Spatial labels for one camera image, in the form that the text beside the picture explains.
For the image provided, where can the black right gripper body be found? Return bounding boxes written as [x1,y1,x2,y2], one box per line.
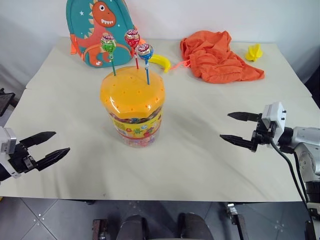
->
[249,112,278,153]

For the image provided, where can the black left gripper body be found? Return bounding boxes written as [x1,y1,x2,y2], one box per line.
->
[8,142,39,175]

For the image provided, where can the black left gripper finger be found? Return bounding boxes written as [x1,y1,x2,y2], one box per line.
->
[34,147,71,172]
[19,131,57,150]

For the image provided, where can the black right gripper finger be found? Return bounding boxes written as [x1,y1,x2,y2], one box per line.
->
[219,134,253,150]
[227,111,260,123]

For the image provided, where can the lollipop jar with orange lid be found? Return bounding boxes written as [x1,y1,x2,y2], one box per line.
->
[99,65,166,149]

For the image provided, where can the blue wrapped lollipop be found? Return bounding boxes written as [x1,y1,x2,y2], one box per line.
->
[135,42,154,86]

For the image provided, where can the green wrapped lollipop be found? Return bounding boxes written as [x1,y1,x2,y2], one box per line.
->
[100,32,117,77]

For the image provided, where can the red wrapped lollipop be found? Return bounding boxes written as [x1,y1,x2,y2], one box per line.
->
[124,28,141,70]

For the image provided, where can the black device at table edge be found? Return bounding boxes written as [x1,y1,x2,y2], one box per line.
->
[0,87,16,118]

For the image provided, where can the orange crumpled cloth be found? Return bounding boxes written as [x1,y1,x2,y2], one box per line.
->
[171,30,265,84]

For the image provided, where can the yellow crumpled toy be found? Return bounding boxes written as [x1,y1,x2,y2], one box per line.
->
[244,43,264,62]

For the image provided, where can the dark rounded robot foot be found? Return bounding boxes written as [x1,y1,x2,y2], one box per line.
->
[176,211,214,240]
[115,213,150,240]

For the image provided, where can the yellow toy banana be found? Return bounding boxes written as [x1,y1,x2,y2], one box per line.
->
[148,53,172,74]

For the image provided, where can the teal dinosaur backpack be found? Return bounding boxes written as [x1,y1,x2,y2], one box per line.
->
[65,0,146,69]

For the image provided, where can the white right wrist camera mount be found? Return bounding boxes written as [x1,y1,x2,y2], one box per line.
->
[261,101,288,141]

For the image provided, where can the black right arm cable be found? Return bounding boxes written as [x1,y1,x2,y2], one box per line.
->
[269,139,311,211]

